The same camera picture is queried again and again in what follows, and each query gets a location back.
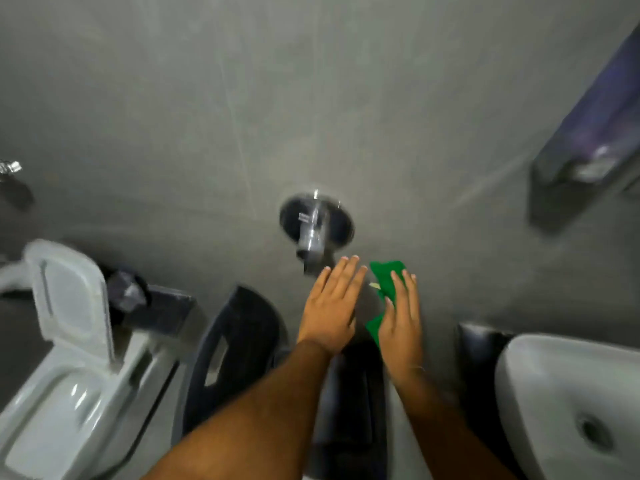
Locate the white wash basin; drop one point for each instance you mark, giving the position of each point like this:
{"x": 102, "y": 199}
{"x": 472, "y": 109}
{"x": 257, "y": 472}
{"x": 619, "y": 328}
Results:
{"x": 565, "y": 409}

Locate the small chrome wall valve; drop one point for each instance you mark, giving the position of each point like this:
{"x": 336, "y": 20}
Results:
{"x": 10, "y": 169}

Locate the person's right hand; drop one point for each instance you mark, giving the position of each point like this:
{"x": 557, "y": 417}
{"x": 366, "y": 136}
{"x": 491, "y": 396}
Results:
{"x": 402, "y": 339}

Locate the white toilet bowl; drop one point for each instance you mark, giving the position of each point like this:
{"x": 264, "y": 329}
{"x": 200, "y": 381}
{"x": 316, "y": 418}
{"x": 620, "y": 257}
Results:
{"x": 60, "y": 409}

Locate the person's right forearm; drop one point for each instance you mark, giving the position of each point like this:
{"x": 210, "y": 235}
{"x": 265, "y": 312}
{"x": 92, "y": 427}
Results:
{"x": 440, "y": 429}

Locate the person's left little finger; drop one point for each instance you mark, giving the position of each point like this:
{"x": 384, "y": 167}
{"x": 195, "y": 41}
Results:
{"x": 320, "y": 283}

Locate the person's left middle finger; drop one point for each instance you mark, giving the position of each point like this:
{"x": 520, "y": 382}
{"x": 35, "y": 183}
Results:
{"x": 350, "y": 277}

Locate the dark blue plastic bucket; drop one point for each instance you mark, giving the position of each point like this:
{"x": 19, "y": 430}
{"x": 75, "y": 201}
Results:
{"x": 235, "y": 354}

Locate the white toilet seat lid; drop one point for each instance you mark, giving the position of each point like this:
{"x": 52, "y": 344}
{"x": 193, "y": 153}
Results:
{"x": 70, "y": 299}

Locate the person's right thumb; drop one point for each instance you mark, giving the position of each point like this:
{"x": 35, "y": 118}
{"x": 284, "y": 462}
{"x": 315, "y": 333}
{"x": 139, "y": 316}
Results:
{"x": 388, "y": 309}

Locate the grey wall dispenser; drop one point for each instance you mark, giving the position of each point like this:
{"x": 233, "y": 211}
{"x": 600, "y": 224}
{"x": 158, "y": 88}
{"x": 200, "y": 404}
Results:
{"x": 585, "y": 144}

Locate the black wall fitting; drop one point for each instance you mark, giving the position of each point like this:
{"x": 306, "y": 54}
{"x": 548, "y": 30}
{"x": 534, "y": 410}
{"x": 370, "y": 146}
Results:
{"x": 145, "y": 299}

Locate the person's left forearm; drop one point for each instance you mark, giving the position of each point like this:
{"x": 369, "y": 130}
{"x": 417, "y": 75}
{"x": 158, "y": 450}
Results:
{"x": 250, "y": 419}

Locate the green scrub pad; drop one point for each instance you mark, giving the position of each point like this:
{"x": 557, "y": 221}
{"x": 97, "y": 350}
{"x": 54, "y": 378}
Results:
{"x": 385, "y": 277}

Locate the chrome wall tap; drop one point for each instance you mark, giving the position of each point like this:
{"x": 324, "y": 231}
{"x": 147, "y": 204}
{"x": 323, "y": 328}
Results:
{"x": 315, "y": 224}

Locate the person's right middle finger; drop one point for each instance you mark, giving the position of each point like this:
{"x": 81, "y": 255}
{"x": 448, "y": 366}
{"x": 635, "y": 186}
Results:
{"x": 407, "y": 289}

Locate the person's left hand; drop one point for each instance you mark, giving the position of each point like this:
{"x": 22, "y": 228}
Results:
{"x": 327, "y": 314}

